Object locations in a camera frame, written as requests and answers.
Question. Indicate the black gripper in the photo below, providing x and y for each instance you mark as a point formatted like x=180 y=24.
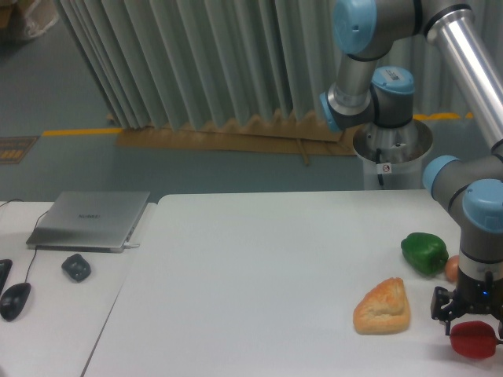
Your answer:
x=471 y=296

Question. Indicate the red bell pepper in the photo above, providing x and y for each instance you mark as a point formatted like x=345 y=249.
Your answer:
x=474 y=339

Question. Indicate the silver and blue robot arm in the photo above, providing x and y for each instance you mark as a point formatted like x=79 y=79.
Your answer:
x=364 y=92

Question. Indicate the brown egg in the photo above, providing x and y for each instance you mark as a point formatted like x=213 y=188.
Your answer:
x=451 y=269

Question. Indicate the green bell pepper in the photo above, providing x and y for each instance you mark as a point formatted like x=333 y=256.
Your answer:
x=426 y=253

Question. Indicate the golden puff pastry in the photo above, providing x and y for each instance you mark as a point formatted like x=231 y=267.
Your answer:
x=384 y=310

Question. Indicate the brown cardboard sheet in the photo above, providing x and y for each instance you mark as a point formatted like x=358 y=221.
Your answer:
x=307 y=137

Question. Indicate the white laptop plug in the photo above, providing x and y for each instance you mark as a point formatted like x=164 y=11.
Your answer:
x=131 y=245

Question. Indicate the grey-green folding curtain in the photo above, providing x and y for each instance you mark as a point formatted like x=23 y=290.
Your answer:
x=196 y=62

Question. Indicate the silver closed laptop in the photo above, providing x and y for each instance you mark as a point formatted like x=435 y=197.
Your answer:
x=89 y=221

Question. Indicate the small black controller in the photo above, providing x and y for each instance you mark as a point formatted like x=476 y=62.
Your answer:
x=76 y=267

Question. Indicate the black computer mouse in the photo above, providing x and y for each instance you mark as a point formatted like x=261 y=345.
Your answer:
x=14 y=300

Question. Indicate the black keyboard edge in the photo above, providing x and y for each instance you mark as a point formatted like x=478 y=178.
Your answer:
x=5 y=267

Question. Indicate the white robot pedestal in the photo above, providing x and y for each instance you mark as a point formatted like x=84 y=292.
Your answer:
x=392 y=159

